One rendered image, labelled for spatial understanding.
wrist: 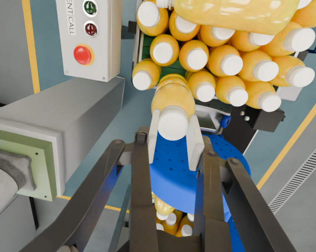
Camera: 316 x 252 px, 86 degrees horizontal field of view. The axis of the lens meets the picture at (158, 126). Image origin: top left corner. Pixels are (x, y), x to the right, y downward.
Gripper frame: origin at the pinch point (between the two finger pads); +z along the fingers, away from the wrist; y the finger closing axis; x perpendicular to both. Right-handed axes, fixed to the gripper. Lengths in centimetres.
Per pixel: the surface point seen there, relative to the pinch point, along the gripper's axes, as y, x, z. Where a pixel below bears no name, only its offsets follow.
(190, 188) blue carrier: 6.6, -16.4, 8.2
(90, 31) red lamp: -17.6, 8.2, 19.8
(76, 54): -20.8, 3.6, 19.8
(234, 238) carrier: 45, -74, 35
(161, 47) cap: -3.8, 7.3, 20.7
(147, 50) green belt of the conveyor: -9.0, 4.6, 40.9
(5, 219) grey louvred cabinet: -154, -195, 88
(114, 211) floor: -44, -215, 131
